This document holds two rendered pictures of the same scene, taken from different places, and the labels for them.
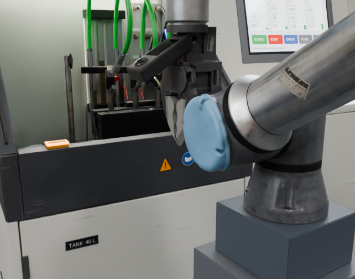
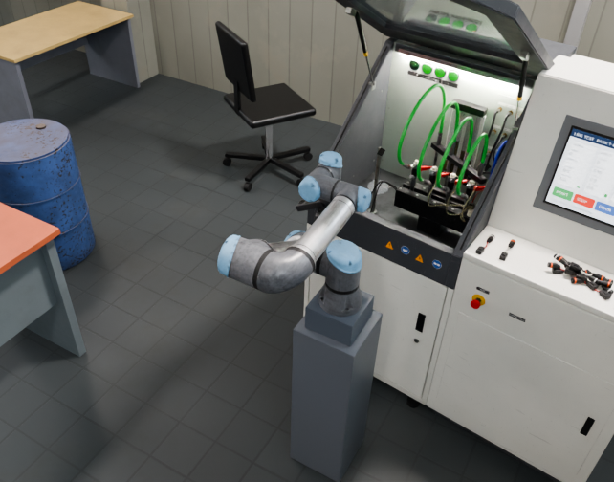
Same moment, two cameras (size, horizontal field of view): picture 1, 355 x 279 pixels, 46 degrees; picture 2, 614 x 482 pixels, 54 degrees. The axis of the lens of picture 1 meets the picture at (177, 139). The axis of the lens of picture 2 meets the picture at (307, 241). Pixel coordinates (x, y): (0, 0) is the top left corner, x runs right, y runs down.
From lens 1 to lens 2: 1.89 m
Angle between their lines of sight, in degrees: 60
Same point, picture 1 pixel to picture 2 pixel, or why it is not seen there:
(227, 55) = (519, 192)
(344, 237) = (342, 332)
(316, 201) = (330, 305)
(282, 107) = not seen: hidden behind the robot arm
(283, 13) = (609, 180)
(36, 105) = (406, 151)
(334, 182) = (540, 348)
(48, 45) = (424, 115)
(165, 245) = (383, 288)
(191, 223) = (401, 288)
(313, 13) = not seen: outside the picture
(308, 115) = not seen: hidden behind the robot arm
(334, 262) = (336, 338)
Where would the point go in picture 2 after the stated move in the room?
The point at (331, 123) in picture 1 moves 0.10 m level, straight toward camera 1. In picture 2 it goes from (545, 301) to (517, 302)
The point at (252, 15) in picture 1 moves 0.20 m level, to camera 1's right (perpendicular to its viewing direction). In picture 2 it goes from (565, 168) to (610, 198)
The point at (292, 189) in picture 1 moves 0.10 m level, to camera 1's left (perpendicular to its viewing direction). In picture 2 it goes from (325, 293) to (312, 274)
